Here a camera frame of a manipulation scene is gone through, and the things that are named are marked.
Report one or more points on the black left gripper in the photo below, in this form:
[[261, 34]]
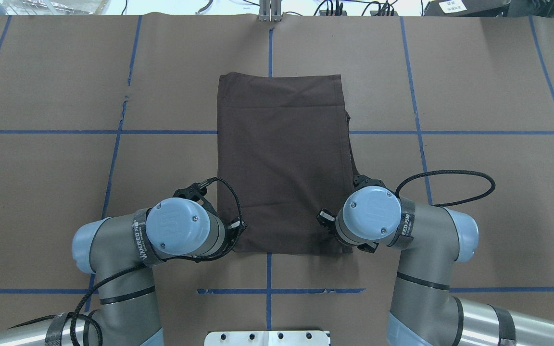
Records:
[[235, 225]]

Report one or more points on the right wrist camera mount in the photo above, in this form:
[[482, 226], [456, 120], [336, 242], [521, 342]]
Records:
[[360, 181]]

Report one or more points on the aluminium frame post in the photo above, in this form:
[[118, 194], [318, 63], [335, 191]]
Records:
[[270, 10]]

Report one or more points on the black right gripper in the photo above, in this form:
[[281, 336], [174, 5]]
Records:
[[325, 218]]

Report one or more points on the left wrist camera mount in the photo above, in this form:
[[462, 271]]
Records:
[[195, 192]]

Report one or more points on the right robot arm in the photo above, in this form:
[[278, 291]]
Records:
[[431, 240]]

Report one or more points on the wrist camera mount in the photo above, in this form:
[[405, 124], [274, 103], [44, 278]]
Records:
[[195, 192], [360, 181]]

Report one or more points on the dark brown t-shirt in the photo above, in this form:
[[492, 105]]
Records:
[[283, 145]]

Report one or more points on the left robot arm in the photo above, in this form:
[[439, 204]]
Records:
[[121, 308]]

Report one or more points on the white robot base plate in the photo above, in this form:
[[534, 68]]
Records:
[[268, 338]]

